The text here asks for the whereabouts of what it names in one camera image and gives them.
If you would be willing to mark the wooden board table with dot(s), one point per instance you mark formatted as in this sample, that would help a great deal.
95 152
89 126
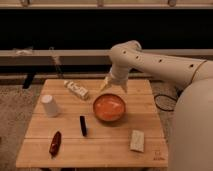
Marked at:
106 145

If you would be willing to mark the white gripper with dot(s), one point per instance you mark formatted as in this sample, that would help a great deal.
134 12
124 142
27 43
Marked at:
116 77

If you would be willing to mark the orange bowl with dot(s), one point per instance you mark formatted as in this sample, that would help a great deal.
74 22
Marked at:
109 107

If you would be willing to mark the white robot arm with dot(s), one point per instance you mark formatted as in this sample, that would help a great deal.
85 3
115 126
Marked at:
191 139

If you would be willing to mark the white ceramic cup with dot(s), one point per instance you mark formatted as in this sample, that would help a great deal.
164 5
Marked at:
50 105

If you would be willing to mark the beige sponge block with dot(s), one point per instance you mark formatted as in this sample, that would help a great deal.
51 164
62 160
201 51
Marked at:
137 141

